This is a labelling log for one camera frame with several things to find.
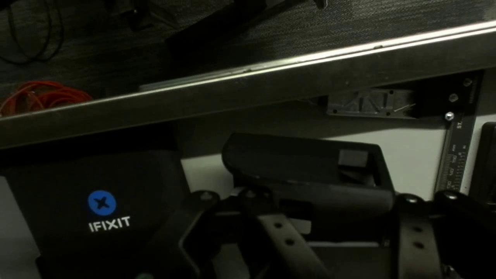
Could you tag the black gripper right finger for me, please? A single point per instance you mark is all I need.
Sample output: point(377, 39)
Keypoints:
point(419, 242)

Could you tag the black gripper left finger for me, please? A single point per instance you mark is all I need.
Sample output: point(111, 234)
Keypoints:
point(289, 242)

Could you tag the black boxy printed part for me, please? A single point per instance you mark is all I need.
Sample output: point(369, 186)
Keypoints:
point(289, 159)

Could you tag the grey metal tool drawer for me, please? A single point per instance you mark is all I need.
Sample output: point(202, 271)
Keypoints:
point(258, 97)

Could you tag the black iFixit tool case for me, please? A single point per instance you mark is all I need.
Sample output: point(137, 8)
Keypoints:
point(103, 206)

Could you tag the black ribbed plastic bracket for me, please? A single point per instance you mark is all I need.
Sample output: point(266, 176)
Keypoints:
point(369, 102)

